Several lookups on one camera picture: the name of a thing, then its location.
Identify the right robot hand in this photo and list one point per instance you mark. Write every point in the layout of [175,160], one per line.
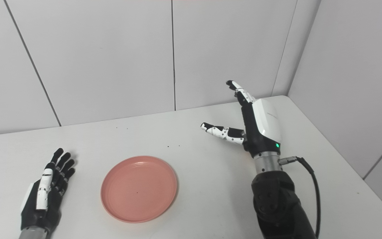
[260,129]

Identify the pink plate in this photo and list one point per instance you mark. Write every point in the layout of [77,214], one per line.
[139,189]

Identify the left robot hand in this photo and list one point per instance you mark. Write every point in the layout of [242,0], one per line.
[43,202]

